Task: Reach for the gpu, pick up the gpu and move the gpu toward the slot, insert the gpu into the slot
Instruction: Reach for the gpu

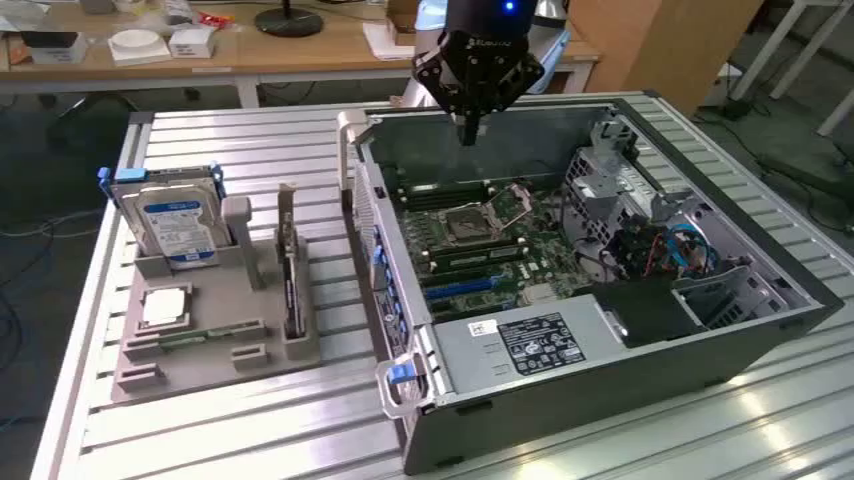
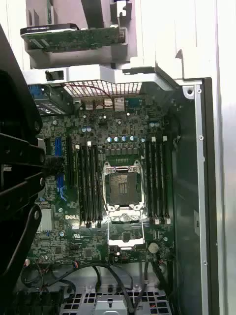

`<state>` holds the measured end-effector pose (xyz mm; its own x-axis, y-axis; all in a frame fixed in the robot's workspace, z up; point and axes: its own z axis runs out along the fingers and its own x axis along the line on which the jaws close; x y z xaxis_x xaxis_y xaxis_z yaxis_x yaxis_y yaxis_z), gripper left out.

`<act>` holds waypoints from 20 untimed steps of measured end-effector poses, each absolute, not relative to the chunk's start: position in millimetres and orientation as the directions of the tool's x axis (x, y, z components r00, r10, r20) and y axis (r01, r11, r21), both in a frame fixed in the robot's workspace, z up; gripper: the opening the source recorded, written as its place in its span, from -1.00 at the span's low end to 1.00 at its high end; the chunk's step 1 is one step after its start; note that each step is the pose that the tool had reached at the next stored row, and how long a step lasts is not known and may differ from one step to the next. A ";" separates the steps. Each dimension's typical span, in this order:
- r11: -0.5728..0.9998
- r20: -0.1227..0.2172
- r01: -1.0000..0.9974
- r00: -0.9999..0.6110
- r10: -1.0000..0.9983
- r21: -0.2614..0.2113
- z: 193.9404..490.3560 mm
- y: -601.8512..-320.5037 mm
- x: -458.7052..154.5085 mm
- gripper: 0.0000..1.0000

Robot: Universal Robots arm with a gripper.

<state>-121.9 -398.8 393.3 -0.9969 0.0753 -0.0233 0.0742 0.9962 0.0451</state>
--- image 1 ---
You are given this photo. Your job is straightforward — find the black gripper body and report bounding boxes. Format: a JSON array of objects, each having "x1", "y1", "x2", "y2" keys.
[{"x1": 436, "y1": 0, "x2": 536, "y2": 119}]

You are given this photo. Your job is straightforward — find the graphics card with metal bracket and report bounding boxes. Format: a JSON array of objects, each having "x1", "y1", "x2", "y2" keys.
[{"x1": 273, "y1": 182, "x2": 309, "y2": 339}]

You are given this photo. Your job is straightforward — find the black RAM slot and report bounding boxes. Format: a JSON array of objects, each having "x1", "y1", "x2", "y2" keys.
[
  {"x1": 404, "y1": 192, "x2": 492, "y2": 211},
  {"x1": 401, "y1": 180, "x2": 488, "y2": 199}
]

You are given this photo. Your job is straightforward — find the blue expansion slot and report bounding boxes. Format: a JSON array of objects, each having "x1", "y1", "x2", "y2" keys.
[{"x1": 422, "y1": 279, "x2": 500, "y2": 301}]

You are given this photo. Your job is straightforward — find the white paper stack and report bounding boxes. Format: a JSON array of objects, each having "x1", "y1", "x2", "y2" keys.
[{"x1": 361, "y1": 20, "x2": 418, "y2": 62}]

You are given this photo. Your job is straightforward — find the brown cardboard box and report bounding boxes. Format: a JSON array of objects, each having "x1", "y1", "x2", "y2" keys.
[{"x1": 386, "y1": 0, "x2": 418, "y2": 47}]

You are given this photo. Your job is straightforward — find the wooden desk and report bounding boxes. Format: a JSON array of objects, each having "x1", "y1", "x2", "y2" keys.
[
  {"x1": 0, "y1": 0, "x2": 241, "y2": 96},
  {"x1": 236, "y1": 0, "x2": 601, "y2": 109}
]

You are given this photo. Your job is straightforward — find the wooden cabinet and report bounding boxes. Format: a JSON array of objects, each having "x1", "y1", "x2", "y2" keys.
[{"x1": 585, "y1": 0, "x2": 765, "y2": 109}]

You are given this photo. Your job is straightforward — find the black round lamp base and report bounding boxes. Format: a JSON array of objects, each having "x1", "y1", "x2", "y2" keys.
[{"x1": 253, "y1": 0, "x2": 326, "y2": 37}]

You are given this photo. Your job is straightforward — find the silver metal disk bay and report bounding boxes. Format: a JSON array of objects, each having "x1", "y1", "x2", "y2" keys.
[{"x1": 562, "y1": 119, "x2": 701, "y2": 236}]

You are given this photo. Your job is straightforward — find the CPU socket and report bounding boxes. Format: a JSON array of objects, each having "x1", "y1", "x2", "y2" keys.
[{"x1": 436, "y1": 204, "x2": 501, "y2": 246}]

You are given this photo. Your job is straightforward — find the green motherboard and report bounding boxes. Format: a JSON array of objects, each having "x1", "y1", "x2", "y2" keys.
[{"x1": 392, "y1": 177, "x2": 595, "y2": 324}]

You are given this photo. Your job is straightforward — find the white labelled cardboard box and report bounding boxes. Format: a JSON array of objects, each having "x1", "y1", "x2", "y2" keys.
[{"x1": 166, "y1": 27, "x2": 218, "y2": 59}]

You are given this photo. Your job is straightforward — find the RAM stick with black chips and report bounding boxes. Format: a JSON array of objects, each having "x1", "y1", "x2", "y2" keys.
[{"x1": 425, "y1": 239, "x2": 528, "y2": 270}]

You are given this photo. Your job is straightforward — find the white boxes on desk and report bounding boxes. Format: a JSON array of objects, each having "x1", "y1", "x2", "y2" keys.
[{"x1": 106, "y1": 28, "x2": 173, "y2": 67}]

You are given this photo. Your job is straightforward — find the black floor stand base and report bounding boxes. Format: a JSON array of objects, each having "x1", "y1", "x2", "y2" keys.
[{"x1": 752, "y1": 149, "x2": 854, "y2": 201}]

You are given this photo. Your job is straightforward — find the blue disk caddy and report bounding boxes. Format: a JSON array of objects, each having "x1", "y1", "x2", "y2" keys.
[{"x1": 95, "y1": 162, "x2": 228, "y2": 246}]

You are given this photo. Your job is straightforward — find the hard disk with blue label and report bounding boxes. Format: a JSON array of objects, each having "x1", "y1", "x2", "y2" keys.
[{"x1": 129, "y1": 179, "x2": 221, "y2": 271}]

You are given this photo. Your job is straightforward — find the black chair base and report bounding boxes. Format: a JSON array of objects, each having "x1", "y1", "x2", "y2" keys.
[{"x1": 38, "y1": 92, "x2": 201, "y2": 149}]

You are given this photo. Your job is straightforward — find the grey parts rack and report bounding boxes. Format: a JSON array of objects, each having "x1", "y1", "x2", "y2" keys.
[{"x1": 109, "y1": 177, "x2": 325, "y2": 405}]

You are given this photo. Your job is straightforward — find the white box with black lid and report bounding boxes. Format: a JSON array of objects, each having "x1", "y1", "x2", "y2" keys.
[{"x1": 17, "y1": 30, "x2": 89, "y2": 65}]

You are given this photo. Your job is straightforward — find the grey power supply unit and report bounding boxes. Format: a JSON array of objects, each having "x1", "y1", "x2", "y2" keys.
[{"x1": 425, "y1": 293, "x2": 632, "y2": 394}]

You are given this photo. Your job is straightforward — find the silver CPU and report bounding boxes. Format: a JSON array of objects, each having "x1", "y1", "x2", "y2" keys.
[{"x1": 139, "y1": 288, "x2": 188, "y2": 324}]

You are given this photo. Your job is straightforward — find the green RAM stick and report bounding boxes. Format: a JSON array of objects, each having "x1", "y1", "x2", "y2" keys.
[{"x1": 156, "y1": 324, "x2": 234, "y2": 347}]

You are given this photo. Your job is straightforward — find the black open PC case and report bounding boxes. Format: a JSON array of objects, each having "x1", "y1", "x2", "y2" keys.
[{"x1": 336, "y1": 97, "x2": 847, "y2": 476}]

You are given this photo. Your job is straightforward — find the red wire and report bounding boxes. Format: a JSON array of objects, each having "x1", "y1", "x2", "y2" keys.
[{"x1": 649, "y1": 232, "x2": 676, "y2": 279}]

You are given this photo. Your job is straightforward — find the white table frame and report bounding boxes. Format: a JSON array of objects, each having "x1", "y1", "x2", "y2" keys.
[{"x1": 729, "y1": 0, "x2": 854, "y2": 136}]

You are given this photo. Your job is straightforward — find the blue wire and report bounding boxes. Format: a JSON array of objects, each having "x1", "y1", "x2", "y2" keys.
[{"x1": 665, "y1": 222, "x2": 720, "y2": 279}]

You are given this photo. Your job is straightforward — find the blue floor cable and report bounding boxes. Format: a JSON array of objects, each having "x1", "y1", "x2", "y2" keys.
[{"x1": 0, "y1": 199, "x2": 58, "y2": 431}]

